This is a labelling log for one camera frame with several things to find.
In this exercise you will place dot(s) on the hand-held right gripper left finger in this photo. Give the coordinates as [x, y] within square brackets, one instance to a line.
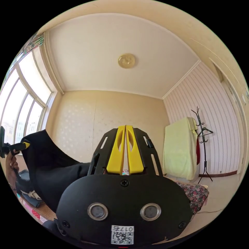
[116, 155]

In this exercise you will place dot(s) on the window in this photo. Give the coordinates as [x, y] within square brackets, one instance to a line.
[23, 109]

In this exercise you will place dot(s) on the black pants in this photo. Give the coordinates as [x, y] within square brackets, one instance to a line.
[52, 161]

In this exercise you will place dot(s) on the pile of clothes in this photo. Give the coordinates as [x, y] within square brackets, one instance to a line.
[29, 190]

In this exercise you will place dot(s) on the person's left hand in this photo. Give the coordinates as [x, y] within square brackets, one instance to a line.
[12, 165]

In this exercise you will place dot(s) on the cupboard under yellow cloth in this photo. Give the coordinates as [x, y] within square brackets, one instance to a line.
[179, 147]

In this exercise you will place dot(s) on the round gold ceiling lamp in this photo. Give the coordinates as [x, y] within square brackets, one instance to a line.
[126, 60]

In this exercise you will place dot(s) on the person's left forearm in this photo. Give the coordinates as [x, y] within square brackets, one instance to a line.
[13, 186]

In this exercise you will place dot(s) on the black coat rack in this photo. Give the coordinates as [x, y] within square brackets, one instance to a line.
[203, 136]

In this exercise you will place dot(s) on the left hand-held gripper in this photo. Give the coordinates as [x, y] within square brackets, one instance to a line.
[8, 149]

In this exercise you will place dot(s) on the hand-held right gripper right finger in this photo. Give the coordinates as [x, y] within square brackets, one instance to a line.
[135, 155]

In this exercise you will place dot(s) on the patterned curtain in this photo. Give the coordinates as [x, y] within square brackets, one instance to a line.
[33, 44]

